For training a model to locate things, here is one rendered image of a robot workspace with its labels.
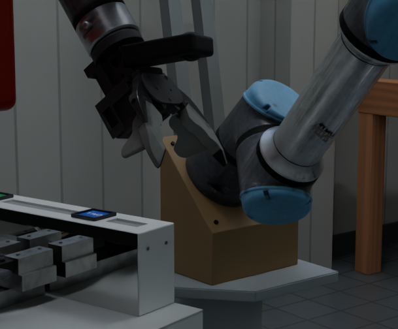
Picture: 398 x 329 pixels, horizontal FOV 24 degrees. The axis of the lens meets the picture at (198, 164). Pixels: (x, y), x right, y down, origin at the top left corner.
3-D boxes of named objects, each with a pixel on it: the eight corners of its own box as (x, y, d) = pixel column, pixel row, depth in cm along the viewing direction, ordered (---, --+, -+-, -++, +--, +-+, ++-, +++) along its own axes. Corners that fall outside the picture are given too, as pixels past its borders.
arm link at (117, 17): (137, 5, 127) (99, -3, 120) (153, 32, 126) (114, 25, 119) (101, 40, 131) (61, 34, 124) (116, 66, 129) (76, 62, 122)
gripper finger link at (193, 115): (204, 173, 129) (155, 127, 126) (234, 149, 126) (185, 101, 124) (200, 185, 126) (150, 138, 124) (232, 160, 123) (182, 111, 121)
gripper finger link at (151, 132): (132, 188, 114) (132, 138, 121) (166, 160, 111) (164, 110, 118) (113, 176, 112) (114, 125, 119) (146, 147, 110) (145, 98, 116)
